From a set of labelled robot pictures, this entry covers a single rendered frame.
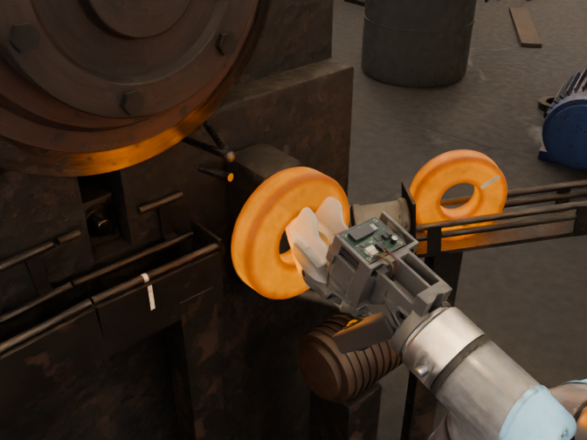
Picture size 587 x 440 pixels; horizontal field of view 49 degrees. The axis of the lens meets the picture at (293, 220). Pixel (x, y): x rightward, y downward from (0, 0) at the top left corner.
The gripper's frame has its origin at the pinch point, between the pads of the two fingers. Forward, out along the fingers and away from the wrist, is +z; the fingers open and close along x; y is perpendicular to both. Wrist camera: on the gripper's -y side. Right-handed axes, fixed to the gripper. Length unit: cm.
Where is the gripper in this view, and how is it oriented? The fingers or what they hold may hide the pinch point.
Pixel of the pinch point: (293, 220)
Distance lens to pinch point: 74.3
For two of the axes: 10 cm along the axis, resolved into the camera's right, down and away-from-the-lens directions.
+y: 1.8, -7.1, -6.8
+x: -7.6, 3.4, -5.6
